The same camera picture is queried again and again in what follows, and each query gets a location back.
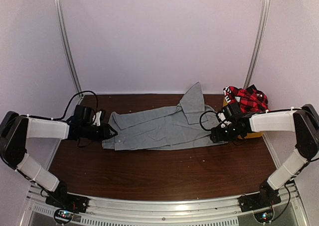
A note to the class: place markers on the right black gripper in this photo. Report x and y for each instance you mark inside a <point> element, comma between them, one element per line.
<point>218,136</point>

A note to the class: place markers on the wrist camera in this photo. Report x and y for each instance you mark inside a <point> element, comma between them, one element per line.
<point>98,117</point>
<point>222,119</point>

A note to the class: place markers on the grey long sleeve shirt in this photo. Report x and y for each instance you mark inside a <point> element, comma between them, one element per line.
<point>183,126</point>

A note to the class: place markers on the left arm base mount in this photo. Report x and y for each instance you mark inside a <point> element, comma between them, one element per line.
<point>73,203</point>

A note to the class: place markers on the circuit board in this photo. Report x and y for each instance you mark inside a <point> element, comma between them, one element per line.
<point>264,217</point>
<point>62,216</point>

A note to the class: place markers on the left aluminium frame post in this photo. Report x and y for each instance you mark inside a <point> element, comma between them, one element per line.
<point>66,45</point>

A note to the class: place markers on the left circuit board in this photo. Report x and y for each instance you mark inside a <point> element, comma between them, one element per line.
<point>62,216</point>

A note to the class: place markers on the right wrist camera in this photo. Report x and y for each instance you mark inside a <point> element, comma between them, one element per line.
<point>222,119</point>

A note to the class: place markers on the aluminium frame post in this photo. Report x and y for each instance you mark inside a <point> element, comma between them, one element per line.
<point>66,45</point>
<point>265,8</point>

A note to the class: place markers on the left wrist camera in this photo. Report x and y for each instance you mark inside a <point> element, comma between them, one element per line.
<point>98,117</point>

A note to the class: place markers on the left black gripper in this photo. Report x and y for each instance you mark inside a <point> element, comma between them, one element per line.
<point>105,133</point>

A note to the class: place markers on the right aluminium frame post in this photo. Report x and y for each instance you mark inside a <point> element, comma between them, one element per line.
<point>265,8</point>

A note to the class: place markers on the yellow plastic bin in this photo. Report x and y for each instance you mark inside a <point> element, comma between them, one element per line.
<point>249,135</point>

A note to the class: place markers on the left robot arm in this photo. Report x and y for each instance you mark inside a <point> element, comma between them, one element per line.
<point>21,135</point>

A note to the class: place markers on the red black plaid shirt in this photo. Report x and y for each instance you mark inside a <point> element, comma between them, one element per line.
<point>249,100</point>

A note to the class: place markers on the right circuit board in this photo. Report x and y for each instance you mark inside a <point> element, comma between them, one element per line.
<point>264,217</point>

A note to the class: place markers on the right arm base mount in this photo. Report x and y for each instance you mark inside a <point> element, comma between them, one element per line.
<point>255,201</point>

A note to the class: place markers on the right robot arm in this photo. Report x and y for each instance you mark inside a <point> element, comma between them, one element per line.
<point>296,129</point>

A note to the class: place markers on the front aluminium rail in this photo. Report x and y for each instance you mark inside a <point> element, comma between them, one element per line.
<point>225,211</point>

